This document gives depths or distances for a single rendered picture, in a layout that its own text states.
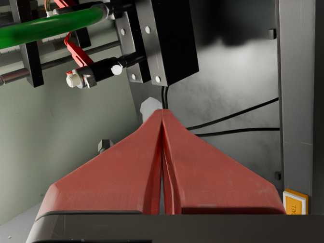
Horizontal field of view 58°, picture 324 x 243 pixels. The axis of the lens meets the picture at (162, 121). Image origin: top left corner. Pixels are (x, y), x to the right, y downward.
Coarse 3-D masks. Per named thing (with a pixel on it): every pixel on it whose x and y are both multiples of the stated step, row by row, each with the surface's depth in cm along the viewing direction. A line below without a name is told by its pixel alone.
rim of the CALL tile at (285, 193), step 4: (284, 192) 41; (288, 192) 40; (284, 196) 41; (288, 196) 40; (292, 196) 40; (296, 196) 39; (284, 200) 41; (300, 200) 39; (304, 200) 39; (284, 204) 41; (304, 204) 39; (284, 208) 42; (304, 208) 39; (304, 212) 39
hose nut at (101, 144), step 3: (102, 141) 42; (105, 141) 42; (108, 141) 42; (99, 144) 42; (102, 144) 41; (105, 144) 41; (108, 144) 41; (111, 144) 42; (99, 147) 41; (102, 147) 41; (105, 147) 41; (108, 147) 41; (99, 150) 41
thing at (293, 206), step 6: (294, 192) 40; (288, 198) 40; (306, 198) 39; (288, 204) 41; (294, 204) 40; (300, 204) 39; (306, 204) 39; (288, 210) 41; (294, 210) 40; (300, 210) 40; (306, 210) 40
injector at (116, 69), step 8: (120, 56) 46; (128, 56) 46; (136, 56) 46; (144, 56) 47; (96, 64) 42; (104, 64) 42; (112, 64) 43; (120, 64) 43; (128, 64) 46; (80, 72) 40; (88, 72) 41; (96, 72) 41; (104, 72) 42; (112, 72) 43; (120, 72) 42; (96, 80) 42
